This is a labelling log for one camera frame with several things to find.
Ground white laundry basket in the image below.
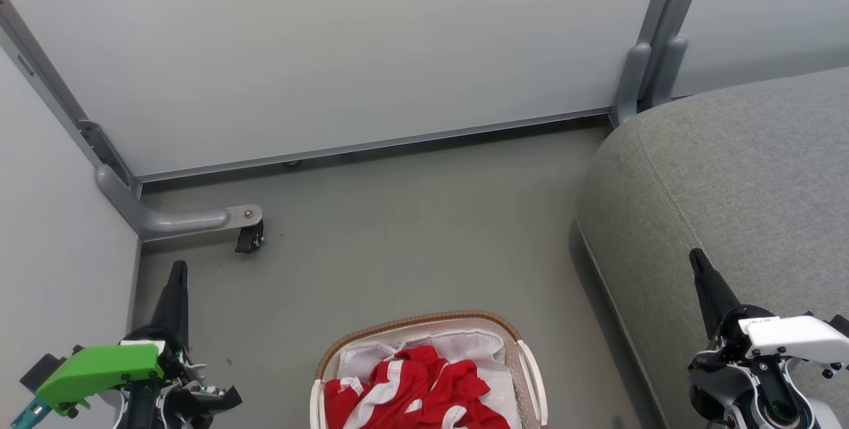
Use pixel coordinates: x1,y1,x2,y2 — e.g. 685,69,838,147
309,310,549,429

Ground grey partition bottom rail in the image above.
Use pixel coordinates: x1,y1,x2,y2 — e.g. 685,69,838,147
136,107,612,184

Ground grey fabric sofa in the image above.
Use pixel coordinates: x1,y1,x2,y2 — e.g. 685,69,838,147
576,66,849,429

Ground red and white garment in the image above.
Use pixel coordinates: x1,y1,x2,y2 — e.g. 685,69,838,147
324,345,511,429

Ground black caster wheel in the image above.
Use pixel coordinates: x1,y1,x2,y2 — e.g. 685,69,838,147
235,220,265,255

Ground grey metal partition foot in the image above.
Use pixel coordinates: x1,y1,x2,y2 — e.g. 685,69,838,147
96,164,263,242

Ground grey partition post with feet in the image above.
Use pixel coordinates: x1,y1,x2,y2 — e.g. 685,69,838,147
610,0,714,128

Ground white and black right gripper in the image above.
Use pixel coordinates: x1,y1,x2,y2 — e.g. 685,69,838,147
688,247,849,429

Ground grey partition corner post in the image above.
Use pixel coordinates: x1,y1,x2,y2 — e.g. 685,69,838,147
0,0,141,198

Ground white cloth basket liner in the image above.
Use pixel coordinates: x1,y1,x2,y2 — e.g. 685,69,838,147
337,330,521,429

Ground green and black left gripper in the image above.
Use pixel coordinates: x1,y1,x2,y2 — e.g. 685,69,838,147
20,260,243,429

